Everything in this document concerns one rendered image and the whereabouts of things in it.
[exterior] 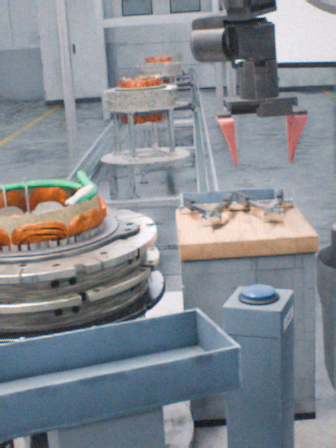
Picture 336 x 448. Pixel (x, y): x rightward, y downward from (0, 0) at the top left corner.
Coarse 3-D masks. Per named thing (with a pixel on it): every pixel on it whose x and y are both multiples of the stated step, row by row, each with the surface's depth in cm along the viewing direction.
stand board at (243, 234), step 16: (288, 208) 115; (192, 224) 109; (224, 224) 108; (240, 224) 108; (256, 224) 107; (272, 224) 107; (288, 224) 106; (304, 224) 106; (192, 240) 101; (208, 240) 101; (224, 240) 100; (240, 240) 100; (256, 240) 100; (272, 240) 100; (288, 240) 100; (304, 240) 100; (192, 256) 101; (208, 256) 101; (224, 256) 101; (240, 256) 101
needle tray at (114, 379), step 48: (48, 336) 72; (96, 336) 74; (144, 336) 76; (192, 336) 78; (0, 384) 72; (48, 384) 62; (96, 384) 64; (144, 384) 65; (192, 384) 67; (240, 384) 69; (0, 432) 62; (48, 432) 72; (96, 432) 66; (144, 432) 68
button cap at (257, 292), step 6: (246, 288) 88; (252, 288) 88; (258, 288) 88; (264, 288) 87; (270, 288) 87; (246, 294) 87; (252, 294) 86; (258, 294) 86; (264, 294) 86; (270, 294) 86
